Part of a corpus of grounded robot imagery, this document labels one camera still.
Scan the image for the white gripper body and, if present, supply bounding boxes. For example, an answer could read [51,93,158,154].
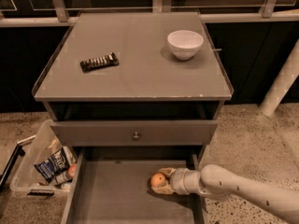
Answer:
[170,168,190,195]

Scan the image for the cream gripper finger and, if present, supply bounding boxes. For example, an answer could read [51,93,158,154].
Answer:
[158,167,176,178]
[151,181,174,195]

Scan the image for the orange fruit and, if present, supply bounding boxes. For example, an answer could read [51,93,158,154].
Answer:
[150,173,166,188]

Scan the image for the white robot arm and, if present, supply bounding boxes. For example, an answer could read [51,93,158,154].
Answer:
[157,47,299,224]

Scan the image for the grey upper drawer with knob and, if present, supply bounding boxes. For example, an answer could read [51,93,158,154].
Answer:
[50,120,218,147]

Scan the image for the open grey lower drawer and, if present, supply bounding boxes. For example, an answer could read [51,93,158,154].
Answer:
[61,147,208,224]

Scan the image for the grey drawer cabinet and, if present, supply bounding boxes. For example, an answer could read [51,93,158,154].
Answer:
[31,11,235,161]

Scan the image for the red item in bin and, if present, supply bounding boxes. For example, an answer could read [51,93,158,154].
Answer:
[66,164,77,178]

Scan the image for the blue chip bag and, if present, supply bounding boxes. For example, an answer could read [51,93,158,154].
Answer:
[34,147,71,183]

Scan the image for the clear plastic storage bin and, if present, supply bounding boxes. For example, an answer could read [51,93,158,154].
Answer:
[10,119,78,195]

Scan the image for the black snack bar wrapper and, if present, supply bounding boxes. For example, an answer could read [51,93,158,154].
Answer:
[80,52,119,73]

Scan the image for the white ceramic bowl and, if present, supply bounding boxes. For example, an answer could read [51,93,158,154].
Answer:
[167,30,204,60]

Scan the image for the metal railing frame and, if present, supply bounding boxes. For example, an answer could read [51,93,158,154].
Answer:
[0,0,299,27]

